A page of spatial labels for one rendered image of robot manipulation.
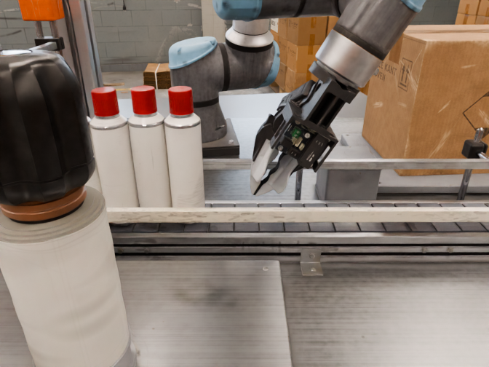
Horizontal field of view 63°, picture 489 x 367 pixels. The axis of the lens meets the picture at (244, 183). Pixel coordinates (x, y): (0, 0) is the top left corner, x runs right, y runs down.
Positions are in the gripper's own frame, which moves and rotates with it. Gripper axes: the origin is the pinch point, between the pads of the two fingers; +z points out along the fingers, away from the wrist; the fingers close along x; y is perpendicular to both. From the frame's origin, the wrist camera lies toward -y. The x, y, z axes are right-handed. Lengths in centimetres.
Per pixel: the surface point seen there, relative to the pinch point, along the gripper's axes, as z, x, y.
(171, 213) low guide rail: 8.3, -10.0, 4.5
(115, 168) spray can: 6.3, -20.0, 3.2
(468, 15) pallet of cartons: -99, 185, -351
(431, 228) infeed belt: -8.5, 25.6, 3.8
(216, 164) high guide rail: 1.2, -6.8, -2.7
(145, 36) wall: 111, -96, -532
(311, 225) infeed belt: 0.6, 9.8, 3.0
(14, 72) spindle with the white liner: -13.1, -25.4, 31.0
